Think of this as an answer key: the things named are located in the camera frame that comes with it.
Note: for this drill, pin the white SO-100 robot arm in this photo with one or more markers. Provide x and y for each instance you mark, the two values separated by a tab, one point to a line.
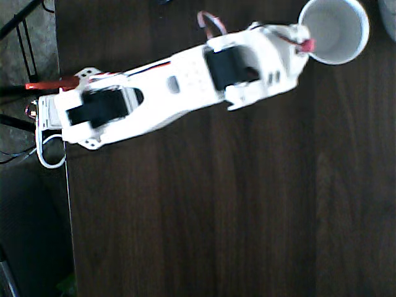
173	102

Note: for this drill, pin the white cup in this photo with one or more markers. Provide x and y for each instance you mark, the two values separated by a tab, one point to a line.
340	34

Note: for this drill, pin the white rounded object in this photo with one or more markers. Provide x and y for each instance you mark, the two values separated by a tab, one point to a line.
389	18

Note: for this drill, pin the black metal stand bar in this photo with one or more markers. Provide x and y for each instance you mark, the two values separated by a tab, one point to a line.
18	18

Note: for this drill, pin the red clamp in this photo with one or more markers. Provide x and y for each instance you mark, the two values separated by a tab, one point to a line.
49	83

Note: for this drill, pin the pink rectangular eraser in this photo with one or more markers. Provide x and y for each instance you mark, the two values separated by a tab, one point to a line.
308	45

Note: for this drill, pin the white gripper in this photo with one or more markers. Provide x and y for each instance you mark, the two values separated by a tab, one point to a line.
295	36

